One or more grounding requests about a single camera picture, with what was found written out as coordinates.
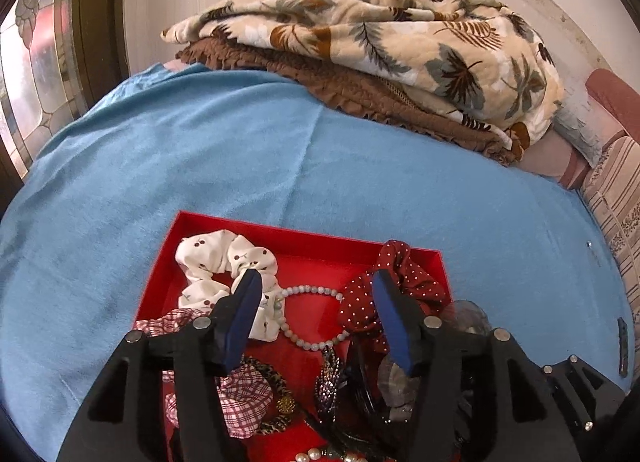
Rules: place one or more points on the black hair barrette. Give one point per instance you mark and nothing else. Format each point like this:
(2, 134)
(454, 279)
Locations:
(623, 347)

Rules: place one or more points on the leopard print scrunchie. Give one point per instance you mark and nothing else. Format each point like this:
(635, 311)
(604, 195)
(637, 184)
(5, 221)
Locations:
(274, 376)

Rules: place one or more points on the red tray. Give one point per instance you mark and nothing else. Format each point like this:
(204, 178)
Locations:
(310, 262)

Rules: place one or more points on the white printed scrunchie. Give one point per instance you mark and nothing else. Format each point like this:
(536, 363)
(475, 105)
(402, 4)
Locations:
(200, 252)

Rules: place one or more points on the brown ruffled blanket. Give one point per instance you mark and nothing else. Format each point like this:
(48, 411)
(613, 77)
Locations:
(350, 87)

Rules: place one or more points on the blue bed sheet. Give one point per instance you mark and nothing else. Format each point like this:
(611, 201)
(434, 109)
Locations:
(250, 152)

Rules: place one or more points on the grey sheer scrunchie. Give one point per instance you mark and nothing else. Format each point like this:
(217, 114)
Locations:
(467, 317)

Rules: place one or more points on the stained glass window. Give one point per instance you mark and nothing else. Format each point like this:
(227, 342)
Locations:
(35, 67)

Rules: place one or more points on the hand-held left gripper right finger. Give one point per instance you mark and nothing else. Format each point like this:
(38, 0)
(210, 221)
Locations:
(395, 324)

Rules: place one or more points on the silver hair pin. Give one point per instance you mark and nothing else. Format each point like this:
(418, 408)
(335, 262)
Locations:
(590, 245)

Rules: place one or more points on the pink bed sheet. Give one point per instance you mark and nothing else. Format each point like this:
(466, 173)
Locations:
(540, 155)

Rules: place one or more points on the red dotted scrunchie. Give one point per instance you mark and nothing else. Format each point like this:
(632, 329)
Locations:
(365, 302)

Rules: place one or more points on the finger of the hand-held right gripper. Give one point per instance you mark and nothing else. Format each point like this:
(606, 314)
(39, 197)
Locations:
(580, 387)

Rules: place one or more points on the leaf print blanket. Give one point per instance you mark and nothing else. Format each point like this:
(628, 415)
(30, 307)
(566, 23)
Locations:
(400, 42)

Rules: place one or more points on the striped pillow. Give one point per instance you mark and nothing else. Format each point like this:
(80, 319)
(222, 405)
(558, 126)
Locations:
(617, 192)

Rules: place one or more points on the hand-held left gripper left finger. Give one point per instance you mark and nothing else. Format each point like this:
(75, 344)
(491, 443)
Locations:
(245, 314)

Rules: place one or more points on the white grey printed pillow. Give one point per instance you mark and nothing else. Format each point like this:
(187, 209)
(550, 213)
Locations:
(575, 125)

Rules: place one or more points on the sparkly beaded hair clip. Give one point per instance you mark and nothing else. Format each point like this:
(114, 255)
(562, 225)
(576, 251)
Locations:
(330, 382)

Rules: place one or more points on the pink pillow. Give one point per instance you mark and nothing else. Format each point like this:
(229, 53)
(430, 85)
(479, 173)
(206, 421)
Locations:
(607, 87)

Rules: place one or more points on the pink plaid scrunchie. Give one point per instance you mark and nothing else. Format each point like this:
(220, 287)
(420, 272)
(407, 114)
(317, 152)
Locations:
(245, 397)

